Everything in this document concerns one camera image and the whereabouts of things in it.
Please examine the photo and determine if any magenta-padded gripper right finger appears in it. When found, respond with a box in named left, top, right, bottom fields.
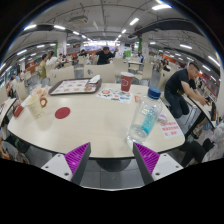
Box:
left=132, top=142, right=184, bottom=185

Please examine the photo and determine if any group of ceiling lights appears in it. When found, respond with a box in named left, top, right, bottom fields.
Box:
left=0, top=3, right=221, bottom=73

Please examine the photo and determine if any white crumpled napkin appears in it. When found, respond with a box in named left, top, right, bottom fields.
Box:
left=88, top=74, right=102, bottom=84

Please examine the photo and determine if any white side table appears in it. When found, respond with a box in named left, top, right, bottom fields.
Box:
left=0, top=97, right=18, bottom=128

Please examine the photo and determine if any cream mug with brown handle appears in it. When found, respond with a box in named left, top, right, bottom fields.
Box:
left=24, top=93, right=49, bottom=118

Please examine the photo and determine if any dark food tray with liner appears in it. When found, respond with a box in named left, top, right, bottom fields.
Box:
left=48, top=77, right=103, bottom=97

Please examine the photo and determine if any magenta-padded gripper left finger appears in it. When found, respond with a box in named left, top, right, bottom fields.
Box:
left=41, top=142, right=92, bottom=185

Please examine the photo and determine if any white notice with red print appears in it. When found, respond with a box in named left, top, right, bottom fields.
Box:
left=159, top=119, right=184, bottom=139

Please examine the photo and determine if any flat round red coaster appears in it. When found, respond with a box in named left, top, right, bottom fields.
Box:
left=54, top=106, right=72, bottom=120

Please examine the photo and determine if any group of beige chairs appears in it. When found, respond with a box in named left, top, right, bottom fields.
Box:
left=13, top=54, right=178, bottom=101

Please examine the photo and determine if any colourful printed flyer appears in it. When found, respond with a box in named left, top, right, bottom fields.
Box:
left=95, top=87, right=133, bottom=105

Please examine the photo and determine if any ceiling air conditioner unit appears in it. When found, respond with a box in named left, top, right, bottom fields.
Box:
left=68, top=14, right=89, bottom=25

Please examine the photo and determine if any clear blue-capped water bottle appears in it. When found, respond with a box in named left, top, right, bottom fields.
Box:
left=125, top=86, right=164, bottom=149

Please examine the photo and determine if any person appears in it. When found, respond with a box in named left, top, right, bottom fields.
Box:
left=45, top=50, right=59, bottom=67
left=8, top=74, right=19, bottom=98
left=164, top=62, right=211, bottom=119
left=0, top=138, right=31, bottom=164
left=37, top=53, right=48, bottom=80
left=179, top=119, right=224, bottom=168
left=94, top=46, right=119, bottom=66

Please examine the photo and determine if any clear food wrapper with fries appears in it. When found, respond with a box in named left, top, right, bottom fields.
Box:
left=31, top=84, right=49, bottom=99

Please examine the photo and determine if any red paper cup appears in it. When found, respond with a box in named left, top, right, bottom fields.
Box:
left=120, top=71, right=134, bottom=93

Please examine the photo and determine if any beige chair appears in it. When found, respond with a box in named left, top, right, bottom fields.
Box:
left=49, top=65, right=76, bottom=88
left=83, top=63, right=116, bottom=84

